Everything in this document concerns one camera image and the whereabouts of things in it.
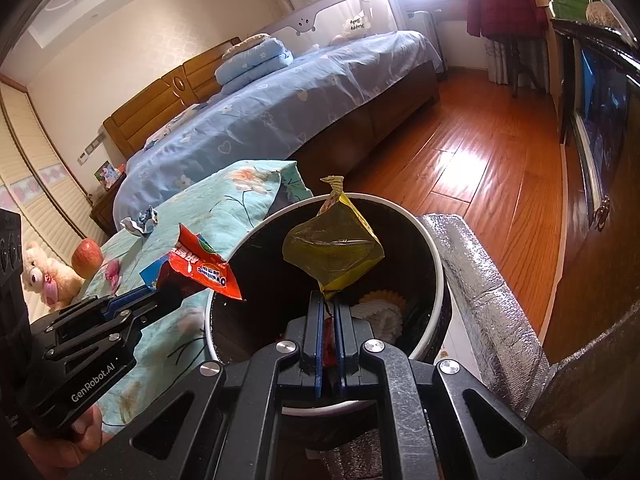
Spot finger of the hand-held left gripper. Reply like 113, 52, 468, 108
29, 281, 177, 337
42, 287, 188, 387

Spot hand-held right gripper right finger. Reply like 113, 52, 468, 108
334, 297, 586, 480

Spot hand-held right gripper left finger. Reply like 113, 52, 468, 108
67, 290, 327, 480

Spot white foam fruit net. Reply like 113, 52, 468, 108
356, 287, 407, 343

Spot black bin with white rim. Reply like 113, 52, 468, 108
204, 191, 453, 453

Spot red and blue snack packet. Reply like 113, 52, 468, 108
139, 223, 247, 302

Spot green yellow snack packet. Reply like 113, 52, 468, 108
282, 176, 385, 306

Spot person's left hand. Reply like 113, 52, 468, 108
17, 405, 114, 480

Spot red apple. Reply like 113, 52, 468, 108
71, 238, 104, 279

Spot crumpled blue white wrapper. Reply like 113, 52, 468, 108
121, 206, 161, 236

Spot beige teddy bear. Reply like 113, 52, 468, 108
21, 241, 86, 311

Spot dark wooden nightstand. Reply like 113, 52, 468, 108
90, 172, 128, 236

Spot silver foil insulated box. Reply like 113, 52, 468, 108
320, 214, 640, 480

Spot teal floral blanket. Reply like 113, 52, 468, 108
50, 159, 315, 436

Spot cream sliding wardrobe doors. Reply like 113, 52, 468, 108
0, 72, 108, 321

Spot wooden headboard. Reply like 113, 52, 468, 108
102, 37, 243, 158

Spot bed with blue cover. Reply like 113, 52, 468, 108
114, 30, 443, 226

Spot folded light blue quilt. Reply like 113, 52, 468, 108
215, 40, 296, 92

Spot patterned beige cushion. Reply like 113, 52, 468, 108
222, 33, 273, 58

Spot patterned curtain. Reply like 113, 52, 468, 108
485, 37, 511, 86

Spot dark coat stand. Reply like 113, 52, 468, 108
502, 35, 533, 98

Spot dark glass door cabinet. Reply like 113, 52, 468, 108
550, 17, 640, 231

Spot beige wicker ball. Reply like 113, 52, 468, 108
585, 1, 621, 28

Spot small photo frame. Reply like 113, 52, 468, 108
94, 160, 121, 190

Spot dark wooden bed frame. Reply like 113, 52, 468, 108
292, 57, 441, 161

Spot grey bed guard rail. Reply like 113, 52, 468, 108
270, 0, 401, 53

